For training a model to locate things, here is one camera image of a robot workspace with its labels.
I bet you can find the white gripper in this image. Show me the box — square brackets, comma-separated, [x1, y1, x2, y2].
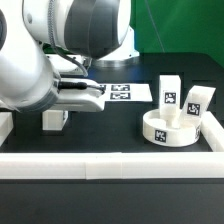
[50, 78, 105, 112]

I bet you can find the white round stool seat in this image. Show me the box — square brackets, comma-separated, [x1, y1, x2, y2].
[142, 109, 200, 147]

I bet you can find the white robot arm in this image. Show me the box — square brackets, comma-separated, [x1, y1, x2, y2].
[0, 0, 131, 113]

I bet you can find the white AprilTag marker sheet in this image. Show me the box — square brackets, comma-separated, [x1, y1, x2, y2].
[102, 83, 153, 102]

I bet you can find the white front fence bar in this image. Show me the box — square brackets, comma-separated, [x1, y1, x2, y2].
[0, 152, 224, 180]

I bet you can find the white left fence block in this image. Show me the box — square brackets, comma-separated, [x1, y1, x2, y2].
[0, 112, 14, 147]

